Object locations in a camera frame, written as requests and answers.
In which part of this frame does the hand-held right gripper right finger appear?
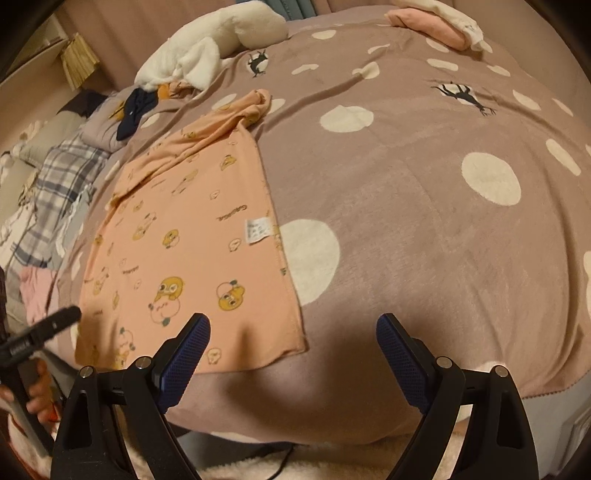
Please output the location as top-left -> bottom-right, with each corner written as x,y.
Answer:
376,313 -> 539,480

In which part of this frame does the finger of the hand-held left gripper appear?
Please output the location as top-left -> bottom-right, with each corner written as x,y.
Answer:
25,305 -> 83,344

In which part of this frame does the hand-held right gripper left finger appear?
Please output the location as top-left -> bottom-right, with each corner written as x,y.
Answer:
51,313 -> 212,480

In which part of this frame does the peach printed shirt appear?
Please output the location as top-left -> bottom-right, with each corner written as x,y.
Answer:
74,89 -> 309,374

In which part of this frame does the person's left hand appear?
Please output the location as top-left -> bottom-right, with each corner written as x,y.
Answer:
23,359 -> 63,423

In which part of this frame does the light pink cloth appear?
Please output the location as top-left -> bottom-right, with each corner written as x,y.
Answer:
18,268 -> 58,324

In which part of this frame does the white fluffy rug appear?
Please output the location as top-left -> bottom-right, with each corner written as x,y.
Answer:
124,429 -> 416,480

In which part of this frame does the pink polka dot blanket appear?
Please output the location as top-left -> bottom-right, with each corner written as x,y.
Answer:
58,9 -> 591,448

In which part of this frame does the plaid cloth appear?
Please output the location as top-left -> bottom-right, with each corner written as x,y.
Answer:
9,138 -> 112,268

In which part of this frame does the grey printed cloth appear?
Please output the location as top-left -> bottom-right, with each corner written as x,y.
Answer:
81,90 -> 139,151

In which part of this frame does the navy cloth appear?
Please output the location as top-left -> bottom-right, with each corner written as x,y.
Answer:
115,88 -> 160,141

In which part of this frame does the orange cloth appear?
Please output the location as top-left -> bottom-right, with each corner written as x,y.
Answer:
154,80 -> 195,100

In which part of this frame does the straw basket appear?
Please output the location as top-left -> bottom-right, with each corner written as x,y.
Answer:
60,34 -> 100,88

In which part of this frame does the white shelf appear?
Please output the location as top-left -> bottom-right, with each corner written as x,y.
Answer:
0,14 -> 65,84

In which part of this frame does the white fluffy garment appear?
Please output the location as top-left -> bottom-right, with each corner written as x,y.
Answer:
135,4 -> 288,90

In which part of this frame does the folded pink cloth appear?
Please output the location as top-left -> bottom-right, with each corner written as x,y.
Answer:
384,8 -> 472,51

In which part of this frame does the teal hanging fabric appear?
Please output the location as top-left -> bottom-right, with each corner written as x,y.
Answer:
233,0 -> 315,21

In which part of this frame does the black cable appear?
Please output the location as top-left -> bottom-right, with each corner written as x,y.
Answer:
268,443 -> 296,480

